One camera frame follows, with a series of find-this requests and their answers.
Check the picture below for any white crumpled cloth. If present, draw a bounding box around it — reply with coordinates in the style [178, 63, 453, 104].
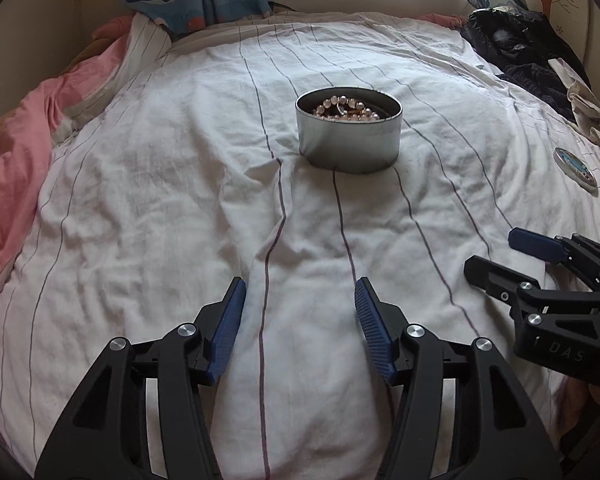
[547, 57, 600, 154]

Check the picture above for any white striped duvet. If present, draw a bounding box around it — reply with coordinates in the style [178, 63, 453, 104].
[0, 9, 600, 480]

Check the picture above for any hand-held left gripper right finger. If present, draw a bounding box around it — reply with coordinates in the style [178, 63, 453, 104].
[353, 276, 564, 480]

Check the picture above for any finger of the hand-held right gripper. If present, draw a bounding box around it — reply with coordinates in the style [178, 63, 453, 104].
[508, 227, 600, 287]
[463, 254, 600, 307]

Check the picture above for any round printed tin lid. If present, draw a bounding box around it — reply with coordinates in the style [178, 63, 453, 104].
[553, 147, 599, 191]

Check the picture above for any white and orange bead bracelet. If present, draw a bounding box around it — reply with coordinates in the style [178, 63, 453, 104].
[309, 93, 382, 124]

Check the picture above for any dark quilted garment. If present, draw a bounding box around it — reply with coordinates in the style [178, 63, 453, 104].
[496, 57, 594, 122]

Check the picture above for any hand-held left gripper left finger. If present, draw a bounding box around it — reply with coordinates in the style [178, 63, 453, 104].
[33, 276, 249, 480]

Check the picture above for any round silver tin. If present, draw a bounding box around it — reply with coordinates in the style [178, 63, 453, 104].
[294, 86, 404, 175]

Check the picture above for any black plastic bag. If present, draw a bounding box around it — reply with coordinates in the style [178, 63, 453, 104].
[460, 4, 576, 63]

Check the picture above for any pink blanket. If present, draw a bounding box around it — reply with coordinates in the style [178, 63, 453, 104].
[0, 14, 147, 362]

